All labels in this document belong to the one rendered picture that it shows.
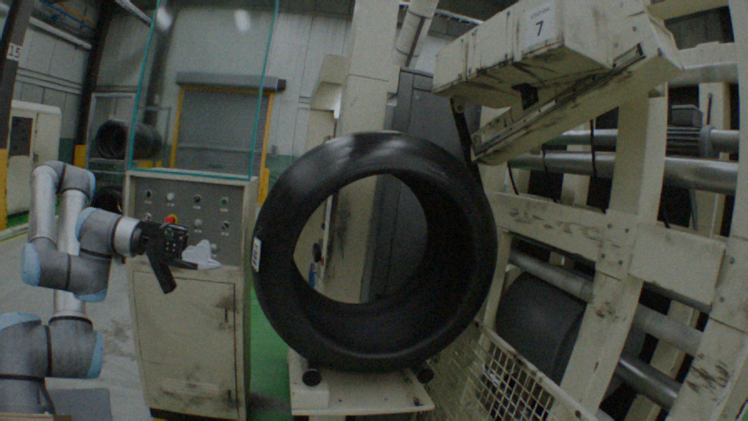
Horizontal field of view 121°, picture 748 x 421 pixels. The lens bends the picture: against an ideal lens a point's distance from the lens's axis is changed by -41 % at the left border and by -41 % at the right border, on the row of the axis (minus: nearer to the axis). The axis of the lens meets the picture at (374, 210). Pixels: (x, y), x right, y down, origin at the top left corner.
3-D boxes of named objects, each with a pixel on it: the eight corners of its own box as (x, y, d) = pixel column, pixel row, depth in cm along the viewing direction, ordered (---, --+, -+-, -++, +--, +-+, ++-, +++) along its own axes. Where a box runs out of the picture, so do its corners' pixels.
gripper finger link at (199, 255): (221, 250, 72) (182, 240, 70) (217, 275, 73) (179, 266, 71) (224, 246, 75) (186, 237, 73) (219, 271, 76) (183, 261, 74)
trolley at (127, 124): (128, 235, 447) (137, 105, 423) (168, 240, 460) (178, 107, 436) (78, 258, 315) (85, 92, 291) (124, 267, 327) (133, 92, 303)
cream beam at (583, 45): (428, 94, 107) (433, 51, 105) (496, 110, 113) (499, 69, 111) (562, 45, 49) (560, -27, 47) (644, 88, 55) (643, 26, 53)
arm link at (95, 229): (87, 245, 70) (94, 206, 71) (125, 256, 73) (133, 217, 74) (68, 244, 61) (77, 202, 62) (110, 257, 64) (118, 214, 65)
